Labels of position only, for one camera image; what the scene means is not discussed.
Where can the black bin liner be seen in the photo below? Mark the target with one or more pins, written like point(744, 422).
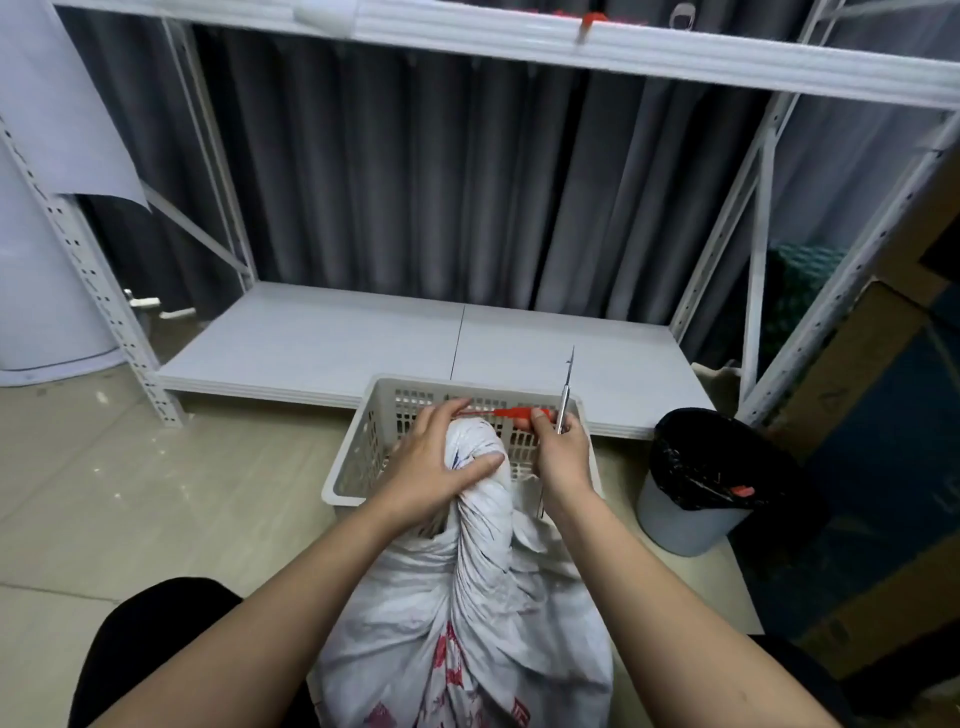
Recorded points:
point(705, 457)

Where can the white woven sack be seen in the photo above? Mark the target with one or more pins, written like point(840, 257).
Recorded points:
point(487, 600)

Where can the white cylindrical tank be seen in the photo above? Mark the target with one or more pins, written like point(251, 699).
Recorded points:
point(45, 300)

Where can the person's right hand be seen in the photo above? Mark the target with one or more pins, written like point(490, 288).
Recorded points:
point(564, 461)

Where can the white metal shelf rack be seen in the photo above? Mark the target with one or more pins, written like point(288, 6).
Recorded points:
point(315, 345)

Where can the grey trash bin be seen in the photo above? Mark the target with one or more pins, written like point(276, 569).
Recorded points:
point(675, 525)

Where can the red clip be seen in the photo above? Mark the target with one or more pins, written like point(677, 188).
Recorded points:
point(590, 21)

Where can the white paper sheet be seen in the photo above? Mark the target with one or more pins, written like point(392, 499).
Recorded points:
point(60, 97)

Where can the person's right forearm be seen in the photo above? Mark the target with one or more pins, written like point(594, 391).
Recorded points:
point(675, 630)

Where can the person's left thumb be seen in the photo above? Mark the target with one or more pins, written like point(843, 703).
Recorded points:
point(476, 468)

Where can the grey curtain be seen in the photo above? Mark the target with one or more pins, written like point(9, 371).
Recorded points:
point(412, 187)

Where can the silver scissors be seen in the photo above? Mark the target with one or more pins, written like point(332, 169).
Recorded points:
point(567, 390)

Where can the white plastic basket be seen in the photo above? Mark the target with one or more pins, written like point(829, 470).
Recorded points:
point(367, 450)

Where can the person's left forearm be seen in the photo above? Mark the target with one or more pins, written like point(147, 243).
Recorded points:
point(262, 630)

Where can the white metal hook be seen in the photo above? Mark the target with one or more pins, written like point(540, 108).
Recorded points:
point(154, 305)

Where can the green mesh bundle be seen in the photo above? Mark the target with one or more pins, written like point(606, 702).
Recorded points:
point(802, 292)

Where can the person's left hand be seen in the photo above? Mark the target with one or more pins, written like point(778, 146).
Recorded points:
point(416, 476)

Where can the person's right thumb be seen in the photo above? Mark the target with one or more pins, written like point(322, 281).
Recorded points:
point(540, 427)

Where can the cardboard box with blue print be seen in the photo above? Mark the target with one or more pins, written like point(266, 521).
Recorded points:
point(877, 465)

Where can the red scrap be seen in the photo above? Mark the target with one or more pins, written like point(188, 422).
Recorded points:
point(742, 491)

